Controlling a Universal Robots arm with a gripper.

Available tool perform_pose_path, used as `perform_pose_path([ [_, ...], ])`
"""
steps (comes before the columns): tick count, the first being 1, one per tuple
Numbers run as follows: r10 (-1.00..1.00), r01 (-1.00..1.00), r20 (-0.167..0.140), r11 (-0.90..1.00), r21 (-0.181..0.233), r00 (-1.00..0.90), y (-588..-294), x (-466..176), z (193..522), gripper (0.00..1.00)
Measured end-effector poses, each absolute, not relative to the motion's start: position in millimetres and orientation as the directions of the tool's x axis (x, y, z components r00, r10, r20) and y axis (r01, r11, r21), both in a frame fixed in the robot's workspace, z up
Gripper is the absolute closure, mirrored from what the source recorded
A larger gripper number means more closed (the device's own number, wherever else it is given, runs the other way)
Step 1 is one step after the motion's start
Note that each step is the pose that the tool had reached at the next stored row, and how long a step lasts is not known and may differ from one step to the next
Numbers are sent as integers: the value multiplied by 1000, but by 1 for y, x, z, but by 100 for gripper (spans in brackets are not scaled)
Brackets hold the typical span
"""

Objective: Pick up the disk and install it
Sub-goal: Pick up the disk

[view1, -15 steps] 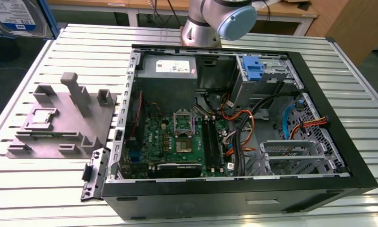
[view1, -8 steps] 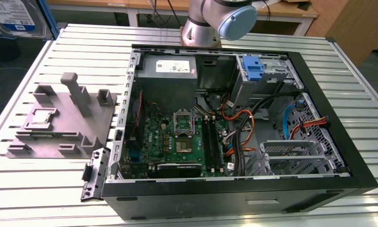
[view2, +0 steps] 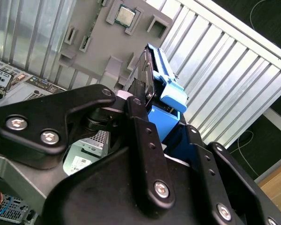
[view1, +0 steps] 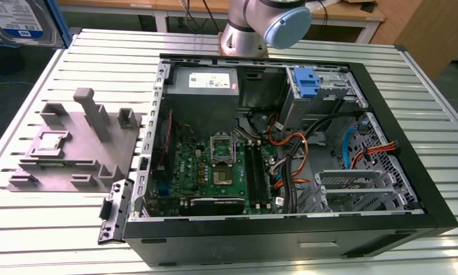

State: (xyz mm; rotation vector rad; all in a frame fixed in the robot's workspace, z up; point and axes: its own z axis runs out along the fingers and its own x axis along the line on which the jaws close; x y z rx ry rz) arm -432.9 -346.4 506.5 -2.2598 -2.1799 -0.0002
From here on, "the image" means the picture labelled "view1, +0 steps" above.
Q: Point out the hard disk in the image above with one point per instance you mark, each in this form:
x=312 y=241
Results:
x=18 y=23

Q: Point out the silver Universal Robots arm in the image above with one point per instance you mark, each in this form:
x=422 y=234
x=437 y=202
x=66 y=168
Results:
x=244 y=40

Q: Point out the metal disk bay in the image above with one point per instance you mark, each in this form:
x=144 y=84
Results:
x=354 y=191

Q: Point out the grey power supply unit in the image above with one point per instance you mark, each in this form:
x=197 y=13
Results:
x=202 y=114

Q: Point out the CPU socket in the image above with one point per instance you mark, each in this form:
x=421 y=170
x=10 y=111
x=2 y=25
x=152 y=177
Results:
x=225 y=177

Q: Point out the black RAM slot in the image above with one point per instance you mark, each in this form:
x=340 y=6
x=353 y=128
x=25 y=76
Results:
x=253 y=174
x=264 y=174

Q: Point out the green motherboard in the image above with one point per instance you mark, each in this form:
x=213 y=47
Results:
x=190 y=172

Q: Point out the white power supply label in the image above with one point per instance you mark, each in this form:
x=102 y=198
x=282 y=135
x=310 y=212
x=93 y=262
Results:
x=209 y=80

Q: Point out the metal optical drive cage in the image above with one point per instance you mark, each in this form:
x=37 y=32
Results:
x=301 y=111

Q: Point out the black graphics card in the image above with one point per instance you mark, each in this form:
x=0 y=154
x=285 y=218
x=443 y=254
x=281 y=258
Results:
x=213 y=206

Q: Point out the blue board connector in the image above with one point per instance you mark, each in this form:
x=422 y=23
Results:
x=164 y=190

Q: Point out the blue plastic drive latch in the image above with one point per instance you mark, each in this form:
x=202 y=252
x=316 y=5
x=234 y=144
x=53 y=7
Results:
x=306 y=83

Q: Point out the black PC case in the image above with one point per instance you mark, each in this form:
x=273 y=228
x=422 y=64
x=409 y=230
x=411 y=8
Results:
x=252 y=243

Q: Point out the grey parts rack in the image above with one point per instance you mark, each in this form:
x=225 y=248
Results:
x=88 y=154

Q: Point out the green RAM stick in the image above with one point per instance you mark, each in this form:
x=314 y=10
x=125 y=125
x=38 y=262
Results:
x=66 y=164

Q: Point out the silver CPU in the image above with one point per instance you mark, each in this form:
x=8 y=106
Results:
x=50 y=142

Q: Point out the wooden cabinet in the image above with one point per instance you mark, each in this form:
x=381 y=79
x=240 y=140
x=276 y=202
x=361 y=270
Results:
x=434 y=28

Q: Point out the grey metal card bracket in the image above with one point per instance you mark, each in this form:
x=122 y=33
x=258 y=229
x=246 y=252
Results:
x=116 y=206

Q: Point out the wooden desk white frame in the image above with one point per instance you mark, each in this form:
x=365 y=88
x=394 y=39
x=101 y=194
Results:
x=348 y=11

